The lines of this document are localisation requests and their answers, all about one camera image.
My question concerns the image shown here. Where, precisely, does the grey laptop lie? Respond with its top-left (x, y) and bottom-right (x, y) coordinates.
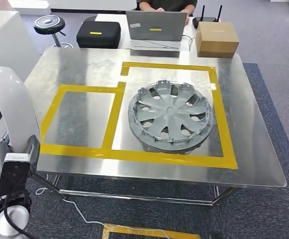
top-left (126, 10), bottom-right (188, 51)

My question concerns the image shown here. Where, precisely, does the stainless steel workbench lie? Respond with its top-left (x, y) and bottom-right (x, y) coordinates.
top-left (24, 47), bottom-right (287, 207)

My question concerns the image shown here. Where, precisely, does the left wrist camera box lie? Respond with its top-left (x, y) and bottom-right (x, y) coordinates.
top-left (0, 152), bottom-right (31, 198)

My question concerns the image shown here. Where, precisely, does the black zip case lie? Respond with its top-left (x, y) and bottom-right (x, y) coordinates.
top-left (76, 20), bottom-right (122, 49)

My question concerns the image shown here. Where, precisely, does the black router with antennas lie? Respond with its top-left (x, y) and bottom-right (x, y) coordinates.
top-left (192, 4), bottom-right (223, 29)

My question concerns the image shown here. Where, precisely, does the white plastic car body part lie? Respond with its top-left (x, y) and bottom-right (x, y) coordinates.
top-left (0, 66), bottom-right (41, 169)

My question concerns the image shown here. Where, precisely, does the yellow tape square outline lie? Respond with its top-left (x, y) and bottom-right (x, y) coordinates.
top-left (101, 224), bottom-right (201, 239)

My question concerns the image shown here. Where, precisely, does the white floor cable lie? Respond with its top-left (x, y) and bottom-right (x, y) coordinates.
top-left (36, 186), bottom-right (171, 239)

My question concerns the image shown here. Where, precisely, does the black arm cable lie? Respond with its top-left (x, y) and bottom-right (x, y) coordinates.
top-left (2, 194), bottom-right (36, 239)

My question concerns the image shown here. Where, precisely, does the grey plastic hubcap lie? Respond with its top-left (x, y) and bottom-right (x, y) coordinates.
top-left (128, 79), bottom-right (214, 155)

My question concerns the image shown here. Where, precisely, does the brown cardboard box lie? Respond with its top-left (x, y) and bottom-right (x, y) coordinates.
top-left (195, 21), bottom-right (240, 59)

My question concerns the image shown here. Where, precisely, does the person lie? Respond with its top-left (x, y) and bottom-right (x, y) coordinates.
top-left (137, 0), bottom-right (198, 26)

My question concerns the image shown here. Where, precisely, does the black round stool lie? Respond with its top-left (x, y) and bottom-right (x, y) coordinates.
top-left (33, 14), bottom-right (73, 49)

